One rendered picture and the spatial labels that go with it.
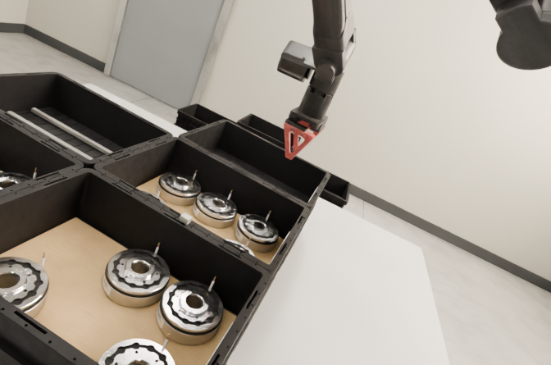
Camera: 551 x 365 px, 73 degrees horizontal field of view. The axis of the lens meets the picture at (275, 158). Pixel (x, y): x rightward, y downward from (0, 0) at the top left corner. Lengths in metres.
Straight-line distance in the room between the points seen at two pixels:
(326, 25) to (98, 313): 0.57
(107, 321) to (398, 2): 3.25
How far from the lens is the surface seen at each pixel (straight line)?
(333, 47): 0.67
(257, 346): 0.87
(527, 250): 4.22
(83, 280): 0.70
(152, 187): 0.96
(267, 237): 0.88
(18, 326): 0.51
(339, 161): 3.67
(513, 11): 0.54
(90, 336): 0.63
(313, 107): 0.76
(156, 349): 0.59
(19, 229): 0.73
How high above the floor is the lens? 1.33
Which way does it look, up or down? 21 degrees down
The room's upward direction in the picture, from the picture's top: 24 degrees clockwise
